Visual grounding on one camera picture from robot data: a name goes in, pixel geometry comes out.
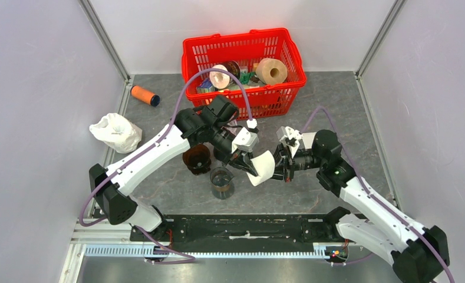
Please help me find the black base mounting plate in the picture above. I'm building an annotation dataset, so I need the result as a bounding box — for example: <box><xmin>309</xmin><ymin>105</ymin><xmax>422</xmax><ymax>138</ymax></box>
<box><xmin>150</xmin><ymin>213</ymin><xmax>344</xmax><ymax>253</ymax></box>

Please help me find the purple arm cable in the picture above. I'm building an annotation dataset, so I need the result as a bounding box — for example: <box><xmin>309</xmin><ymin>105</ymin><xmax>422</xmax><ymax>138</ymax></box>
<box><xmin>300</xmin><ymin>106</ymin><xmax>456</xmax><ymax>283</ymax></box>
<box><xmin>79</xmin><ymin>68</ymin><xmax>256</xmax><ymax>228</ymax></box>

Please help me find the red plastic shopping basket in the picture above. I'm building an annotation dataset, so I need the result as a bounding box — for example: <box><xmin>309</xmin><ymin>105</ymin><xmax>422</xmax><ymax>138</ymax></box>
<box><xmin>181</xmin><ymin>28</ymin><xmax>306</xmax><ymax>120</ymax></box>

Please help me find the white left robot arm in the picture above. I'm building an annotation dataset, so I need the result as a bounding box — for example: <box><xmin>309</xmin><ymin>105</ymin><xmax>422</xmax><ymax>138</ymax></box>
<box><xmin>88</xmin><ymin>95</ymin><xmax>259</xmax><ymax>241</ymax></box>

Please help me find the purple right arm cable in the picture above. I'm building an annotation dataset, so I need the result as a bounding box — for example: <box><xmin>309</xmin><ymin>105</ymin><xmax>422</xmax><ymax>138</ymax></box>
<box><xmin>300</xmin><ymin>106</ymin><xmax>456</xmax><ymax>283</ymax></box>

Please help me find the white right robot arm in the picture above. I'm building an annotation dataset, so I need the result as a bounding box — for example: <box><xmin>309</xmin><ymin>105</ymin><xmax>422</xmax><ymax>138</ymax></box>
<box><xmin>273</xmin><ymin>127</ymin><xmax>453</xmax><ymax>282</ymax></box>

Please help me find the green packet in basket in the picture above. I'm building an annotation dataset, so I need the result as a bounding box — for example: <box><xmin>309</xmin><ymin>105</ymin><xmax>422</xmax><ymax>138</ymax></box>
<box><xmin>239</xmin><ymin>71</ymin><xmax>261</xmax><ymax>87</ymax></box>

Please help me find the beige tape roll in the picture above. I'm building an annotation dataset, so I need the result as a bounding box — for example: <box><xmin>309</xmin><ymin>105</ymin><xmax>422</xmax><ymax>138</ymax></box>
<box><xmin>255</xmin><ymin>58</ymin><xmax>288</xmax><ymax>85</ymax></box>

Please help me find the white paper coffee filter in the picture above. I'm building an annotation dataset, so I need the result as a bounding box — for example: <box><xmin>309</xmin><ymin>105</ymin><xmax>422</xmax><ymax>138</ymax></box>
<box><xmin>247</xmin><ymin>150</ymin><xmax>276</xmax><ymax>186</ymax></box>

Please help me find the brown plastic coffee dripper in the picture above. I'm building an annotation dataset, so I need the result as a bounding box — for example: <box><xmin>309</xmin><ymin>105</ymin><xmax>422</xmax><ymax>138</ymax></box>
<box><xmin>182</xmin><ymin>144</ymin><xmax>211</xmax><ymax>175</ymax></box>

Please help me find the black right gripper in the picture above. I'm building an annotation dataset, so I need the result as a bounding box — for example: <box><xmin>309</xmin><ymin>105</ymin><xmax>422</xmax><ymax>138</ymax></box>
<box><xmin>258</xmin><ymin>141</ymin><xmax>325</xmax><ymax>182</ymax></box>

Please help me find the white crumpled plastic bag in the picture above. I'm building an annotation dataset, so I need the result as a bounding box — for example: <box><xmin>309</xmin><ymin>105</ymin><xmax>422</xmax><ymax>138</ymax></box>
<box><xmin>89</xmin><ymin>113</ymin><xmax>143</xmax><ymax>154</ymax></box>

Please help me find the blue small box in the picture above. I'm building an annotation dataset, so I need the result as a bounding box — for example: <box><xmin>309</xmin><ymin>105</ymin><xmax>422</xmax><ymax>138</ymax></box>
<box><xmin>196</xmin><ymin>78</ymin><xmax>216</xmax><ymax>94</ymax></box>

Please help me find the orange cylindrical bottle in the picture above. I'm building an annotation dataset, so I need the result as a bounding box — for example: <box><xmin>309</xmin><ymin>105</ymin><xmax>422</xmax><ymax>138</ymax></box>
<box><xmin>130</xmin><ymin>85</ymin><xmax>160</xmax><ymax>107</ymax></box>

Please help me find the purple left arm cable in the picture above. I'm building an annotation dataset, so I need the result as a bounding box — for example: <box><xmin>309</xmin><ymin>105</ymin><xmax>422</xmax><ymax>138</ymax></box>
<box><xmin>79</xmin><ymin>68</ymin><xmax>256</xmax><ymax>228</ymax></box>

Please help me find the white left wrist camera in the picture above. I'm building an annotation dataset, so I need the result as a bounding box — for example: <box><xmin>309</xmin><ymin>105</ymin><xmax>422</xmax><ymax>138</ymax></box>
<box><xmin>231</xmin><ymin>119</ymin><xmax>259</xmax><ymax>153</ymax></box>

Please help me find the small glass measuring beaker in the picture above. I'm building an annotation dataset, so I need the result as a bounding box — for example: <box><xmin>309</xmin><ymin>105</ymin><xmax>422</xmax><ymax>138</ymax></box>
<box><xmin>210</xmin><ymin>167</ymin><xmax>235</xmax><ymax>200</ymax></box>

